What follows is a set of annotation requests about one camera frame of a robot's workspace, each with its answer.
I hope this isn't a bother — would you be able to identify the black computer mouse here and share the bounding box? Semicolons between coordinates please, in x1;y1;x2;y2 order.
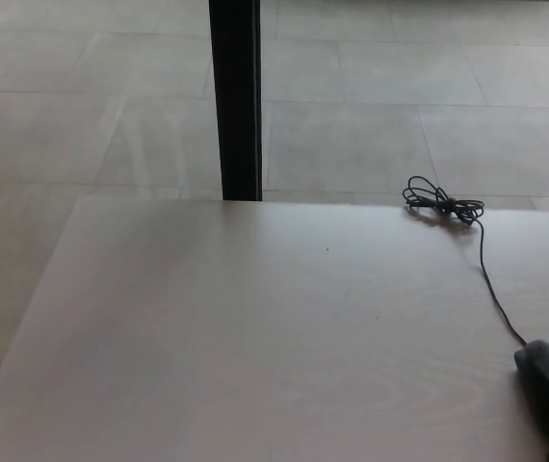
513;346;549;456

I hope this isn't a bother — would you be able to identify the black mouse cable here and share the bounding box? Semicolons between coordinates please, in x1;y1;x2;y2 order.
402;175;529;347

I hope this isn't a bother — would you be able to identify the black vertical post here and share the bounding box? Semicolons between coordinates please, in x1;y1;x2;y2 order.
208;0;264;202

